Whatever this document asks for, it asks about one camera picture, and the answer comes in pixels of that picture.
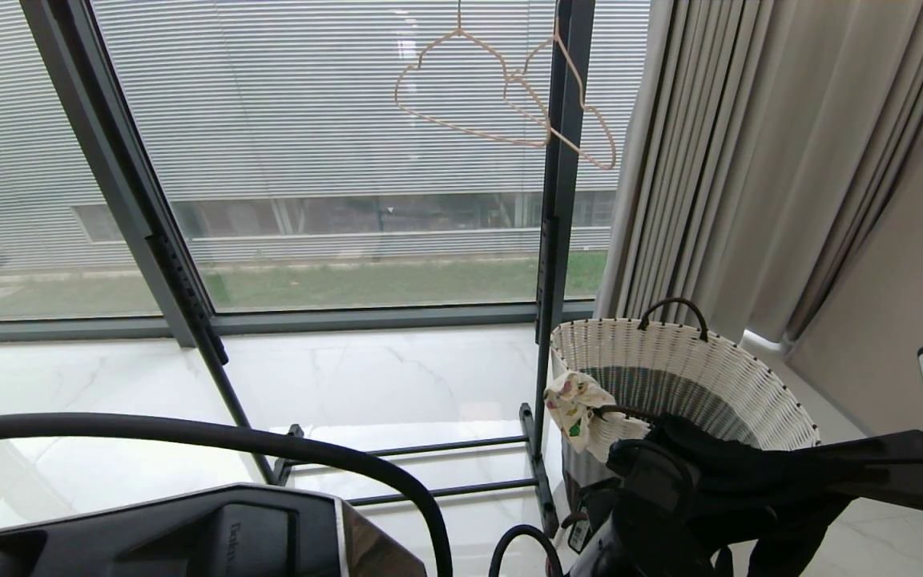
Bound black garment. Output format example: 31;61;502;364
642;412;856;577

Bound pink clothes hanger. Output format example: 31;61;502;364
502;14;618;172
393;0;553;148

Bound white laundry basket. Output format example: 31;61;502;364
549;297;822;514

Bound black clothes rack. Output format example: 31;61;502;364
45;0;596;539

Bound cream printed garment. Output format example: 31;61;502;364
542;369;618;465

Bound beige curtain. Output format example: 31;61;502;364
593;0;923;347

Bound window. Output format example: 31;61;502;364
0;0;651;347

